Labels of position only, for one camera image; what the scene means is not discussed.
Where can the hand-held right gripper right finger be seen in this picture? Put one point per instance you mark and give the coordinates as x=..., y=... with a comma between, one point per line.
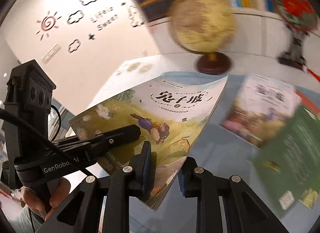
x=182, y=183

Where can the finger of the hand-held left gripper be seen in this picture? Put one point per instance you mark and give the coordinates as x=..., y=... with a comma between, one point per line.
x=120, y=134

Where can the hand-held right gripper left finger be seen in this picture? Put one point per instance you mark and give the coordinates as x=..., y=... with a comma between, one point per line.
x=145, y=170

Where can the rabbit meadow picture book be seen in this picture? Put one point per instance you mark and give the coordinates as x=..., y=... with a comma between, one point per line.
x=175, y=112

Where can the white illustrated farm book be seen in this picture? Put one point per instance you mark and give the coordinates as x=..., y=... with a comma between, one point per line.
x=260, y=112

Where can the olive green insect book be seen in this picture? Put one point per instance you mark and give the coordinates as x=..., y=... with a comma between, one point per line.
x=287, y=152

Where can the person's left hand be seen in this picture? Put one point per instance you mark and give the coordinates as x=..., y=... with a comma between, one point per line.
x=58, y=190

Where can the light blue mat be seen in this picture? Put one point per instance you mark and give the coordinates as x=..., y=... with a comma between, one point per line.
x=220, y=168

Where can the yellow globe with brown base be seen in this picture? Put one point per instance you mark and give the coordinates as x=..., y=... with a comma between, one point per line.
x=200, y=22

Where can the red storybook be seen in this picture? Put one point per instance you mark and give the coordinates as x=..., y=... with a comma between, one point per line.
x=310, y=102

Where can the red tassel with white bead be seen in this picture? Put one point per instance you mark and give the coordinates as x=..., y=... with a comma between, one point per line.
x=312, y=71

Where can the round red flower fan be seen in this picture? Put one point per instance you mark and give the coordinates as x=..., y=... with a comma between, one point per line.
x=295, y=5

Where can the white wall socket panel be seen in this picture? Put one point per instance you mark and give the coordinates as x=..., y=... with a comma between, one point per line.
x=51, y=52

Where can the black lettering wall decal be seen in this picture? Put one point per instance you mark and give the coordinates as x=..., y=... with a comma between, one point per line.
x=103, y=20

